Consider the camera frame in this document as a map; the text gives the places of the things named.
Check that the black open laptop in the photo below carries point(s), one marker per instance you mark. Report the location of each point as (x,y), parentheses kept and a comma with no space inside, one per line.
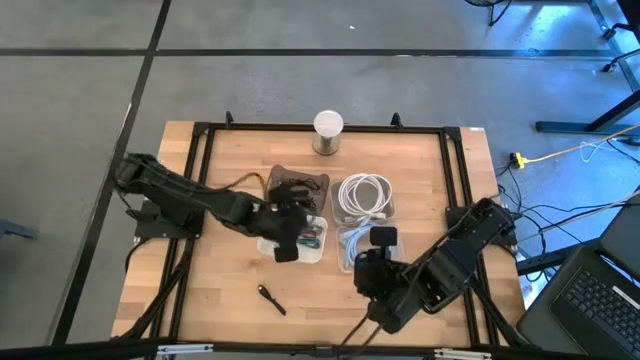
(590,300)

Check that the clear plastic bin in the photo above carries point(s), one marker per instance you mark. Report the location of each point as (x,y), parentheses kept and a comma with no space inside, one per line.
(345,265)

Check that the black office chair base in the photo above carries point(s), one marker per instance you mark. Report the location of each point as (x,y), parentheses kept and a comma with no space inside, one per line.
(608,34)

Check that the brown translucent plastic bin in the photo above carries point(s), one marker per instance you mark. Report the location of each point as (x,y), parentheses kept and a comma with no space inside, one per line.
(322,182)

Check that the white plastic bin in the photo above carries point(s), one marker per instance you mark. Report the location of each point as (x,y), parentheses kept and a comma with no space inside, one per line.
(315,255)

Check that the black desk leg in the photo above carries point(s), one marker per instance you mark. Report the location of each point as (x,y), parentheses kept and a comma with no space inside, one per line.
(565,126)

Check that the black aluminium table frame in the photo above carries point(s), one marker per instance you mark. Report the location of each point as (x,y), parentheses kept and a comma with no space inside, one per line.
(260,127)

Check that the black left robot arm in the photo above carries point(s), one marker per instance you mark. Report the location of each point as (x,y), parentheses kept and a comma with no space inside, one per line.
(200,200)

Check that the black adapter plug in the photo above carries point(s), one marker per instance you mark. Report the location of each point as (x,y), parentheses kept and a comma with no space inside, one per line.
(270,298)

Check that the dark closed laptop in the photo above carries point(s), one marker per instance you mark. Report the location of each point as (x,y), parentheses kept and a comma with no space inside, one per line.
(625,240)

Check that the yellow power plug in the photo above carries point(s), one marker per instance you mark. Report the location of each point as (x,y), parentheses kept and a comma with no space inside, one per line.
(520,160)

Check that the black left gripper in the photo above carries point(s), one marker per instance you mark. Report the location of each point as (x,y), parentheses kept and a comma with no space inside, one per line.
(277,222)

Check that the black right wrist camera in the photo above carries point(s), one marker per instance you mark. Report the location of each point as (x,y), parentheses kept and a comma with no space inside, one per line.
(383,236)

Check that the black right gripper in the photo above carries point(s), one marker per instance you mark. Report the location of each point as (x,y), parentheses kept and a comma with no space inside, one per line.
(377,277)

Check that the grey translucent plastic bin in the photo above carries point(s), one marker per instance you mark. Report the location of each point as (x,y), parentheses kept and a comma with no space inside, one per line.
(365,197)

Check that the grey furniture foot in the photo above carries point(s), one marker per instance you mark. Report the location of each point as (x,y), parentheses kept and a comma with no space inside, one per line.
(15,230)

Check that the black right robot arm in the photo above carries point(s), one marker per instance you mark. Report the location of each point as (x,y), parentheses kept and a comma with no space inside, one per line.
(450,270)

